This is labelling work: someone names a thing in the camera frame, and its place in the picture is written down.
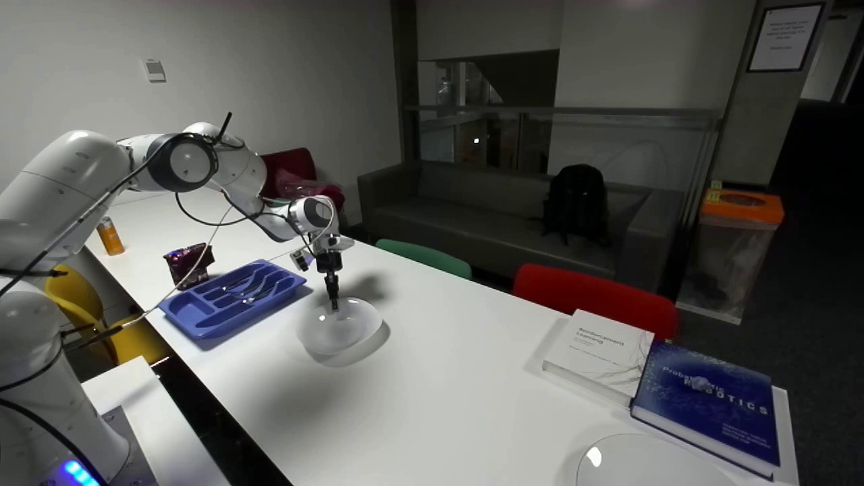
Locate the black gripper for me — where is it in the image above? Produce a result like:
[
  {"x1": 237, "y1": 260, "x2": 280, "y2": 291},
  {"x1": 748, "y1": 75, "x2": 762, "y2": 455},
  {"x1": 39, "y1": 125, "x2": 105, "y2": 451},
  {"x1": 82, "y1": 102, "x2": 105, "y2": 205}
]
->
[{"x1": 310, "y1": 247, "x2": 348, "y2": 314}]

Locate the white square-round plate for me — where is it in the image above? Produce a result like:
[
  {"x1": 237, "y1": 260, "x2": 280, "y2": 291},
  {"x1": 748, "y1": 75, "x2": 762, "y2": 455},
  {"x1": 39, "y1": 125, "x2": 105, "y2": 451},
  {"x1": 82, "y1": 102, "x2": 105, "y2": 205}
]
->
[{"x1": 297, "y1": 295, "x2": 393, "y2": 368}]

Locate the white round plate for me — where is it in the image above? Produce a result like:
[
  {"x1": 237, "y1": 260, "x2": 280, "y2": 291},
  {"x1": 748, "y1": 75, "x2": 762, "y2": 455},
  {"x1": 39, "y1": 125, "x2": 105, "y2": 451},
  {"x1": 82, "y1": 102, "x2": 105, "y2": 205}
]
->
[{"x1": 563, "y1": 430, "x2": 750, "y2": 486}]

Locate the green chair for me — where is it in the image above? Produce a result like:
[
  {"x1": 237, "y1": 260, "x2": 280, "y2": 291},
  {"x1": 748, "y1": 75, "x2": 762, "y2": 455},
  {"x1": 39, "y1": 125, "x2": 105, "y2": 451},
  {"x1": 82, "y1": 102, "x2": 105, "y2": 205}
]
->
[{"x1": 376, "y1": 235, "x2": 476, "y2": 283}]

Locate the blue plastic cutlery tray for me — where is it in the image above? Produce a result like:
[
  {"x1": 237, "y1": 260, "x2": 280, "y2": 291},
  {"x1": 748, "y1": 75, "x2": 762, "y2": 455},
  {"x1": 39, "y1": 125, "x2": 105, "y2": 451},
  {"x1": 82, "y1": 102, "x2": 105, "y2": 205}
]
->
[{"x1": 158, "y1": 257, "x2": 313, "y2": 352}]

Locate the dark red armchair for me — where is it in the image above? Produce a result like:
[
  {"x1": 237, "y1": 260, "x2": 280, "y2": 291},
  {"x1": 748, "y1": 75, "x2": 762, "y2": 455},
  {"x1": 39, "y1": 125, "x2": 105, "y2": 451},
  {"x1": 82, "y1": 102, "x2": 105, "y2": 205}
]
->
[{"x1": 258, "y1": 147, "x2": 348, "y2": 217}]

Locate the purple snack bag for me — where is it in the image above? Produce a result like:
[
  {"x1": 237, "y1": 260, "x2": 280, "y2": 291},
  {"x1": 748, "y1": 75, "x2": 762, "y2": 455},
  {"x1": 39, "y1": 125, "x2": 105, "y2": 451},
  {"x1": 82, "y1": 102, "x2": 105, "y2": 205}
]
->
[{"x1": 163, "y1": 241, "x2": 218, "y2": 291}]

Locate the grey sofa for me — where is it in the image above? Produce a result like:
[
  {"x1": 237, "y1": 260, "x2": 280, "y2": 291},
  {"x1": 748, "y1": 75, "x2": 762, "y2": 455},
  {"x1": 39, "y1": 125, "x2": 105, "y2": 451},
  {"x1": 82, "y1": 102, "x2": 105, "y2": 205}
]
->
[{"x1": 356, "y1": 159, "x2": 691, "y2": 295}]

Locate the orange bottle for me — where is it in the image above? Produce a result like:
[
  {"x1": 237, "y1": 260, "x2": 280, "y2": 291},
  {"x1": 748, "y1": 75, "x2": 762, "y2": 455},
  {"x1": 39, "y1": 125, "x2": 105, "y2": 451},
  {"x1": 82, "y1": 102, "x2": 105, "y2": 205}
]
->
[{"x1": 96, "y1": 217, "x2": 131, "y2": 260}]

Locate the yellow chair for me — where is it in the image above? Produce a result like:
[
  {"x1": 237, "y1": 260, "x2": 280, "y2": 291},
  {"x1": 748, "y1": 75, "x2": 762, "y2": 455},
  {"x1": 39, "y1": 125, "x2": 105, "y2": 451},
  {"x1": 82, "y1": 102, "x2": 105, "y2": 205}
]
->
[{"x1": 44, "y1": 263, "x2": 174, "y2": 368}]

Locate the black backpack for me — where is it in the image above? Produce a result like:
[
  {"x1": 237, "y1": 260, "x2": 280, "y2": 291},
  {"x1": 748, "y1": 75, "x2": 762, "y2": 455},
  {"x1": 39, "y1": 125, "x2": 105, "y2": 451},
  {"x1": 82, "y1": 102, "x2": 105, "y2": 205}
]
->
[{"x1": 541, "y1": 162, "x2": 613, "y2": 248}]

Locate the red chair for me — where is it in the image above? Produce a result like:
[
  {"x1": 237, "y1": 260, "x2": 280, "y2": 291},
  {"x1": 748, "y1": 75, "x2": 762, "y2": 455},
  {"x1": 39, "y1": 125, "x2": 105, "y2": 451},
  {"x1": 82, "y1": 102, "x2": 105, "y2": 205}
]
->
[{"x1": 510, "y1": 263, "x2": 683, "y2": 343}]

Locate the glass balustrade railing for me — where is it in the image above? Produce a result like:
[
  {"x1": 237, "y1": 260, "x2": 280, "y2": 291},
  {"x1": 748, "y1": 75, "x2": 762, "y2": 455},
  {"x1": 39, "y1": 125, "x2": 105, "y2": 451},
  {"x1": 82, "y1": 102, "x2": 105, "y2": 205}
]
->
[{"x1": 413, "y1": 102, "x2": 723, "y2": 201}]

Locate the blue hardcover book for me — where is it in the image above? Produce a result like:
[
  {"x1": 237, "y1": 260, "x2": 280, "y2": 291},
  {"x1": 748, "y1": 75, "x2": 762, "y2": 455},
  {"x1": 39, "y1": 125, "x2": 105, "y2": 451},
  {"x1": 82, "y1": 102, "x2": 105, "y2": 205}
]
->
[{"x1": 630, "y1": 337, "x2": 785, "y2": 483}]

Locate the orange-lidded waste bin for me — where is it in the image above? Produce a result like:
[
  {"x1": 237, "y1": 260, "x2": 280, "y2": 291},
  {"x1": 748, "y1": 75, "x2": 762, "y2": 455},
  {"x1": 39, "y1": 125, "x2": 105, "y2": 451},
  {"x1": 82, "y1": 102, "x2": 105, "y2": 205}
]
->
[{"x1": 677, "y1": 185, "x2": 789, "y2": 328}]

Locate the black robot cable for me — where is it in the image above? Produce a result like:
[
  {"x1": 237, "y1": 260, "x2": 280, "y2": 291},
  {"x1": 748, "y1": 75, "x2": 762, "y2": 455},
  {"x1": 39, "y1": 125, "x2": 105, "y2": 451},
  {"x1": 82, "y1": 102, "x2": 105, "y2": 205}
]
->
[{"x1": 0, "y1": 110, "x2": 272, "y2": 340}]

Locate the framed wall notice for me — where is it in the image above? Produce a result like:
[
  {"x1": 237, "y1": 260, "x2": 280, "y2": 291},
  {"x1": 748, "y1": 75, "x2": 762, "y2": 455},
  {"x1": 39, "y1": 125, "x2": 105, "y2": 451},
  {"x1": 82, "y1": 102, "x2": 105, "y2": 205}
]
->
[{"x1": 748, "y1": 0, "x2": 827, "y2": 75}]

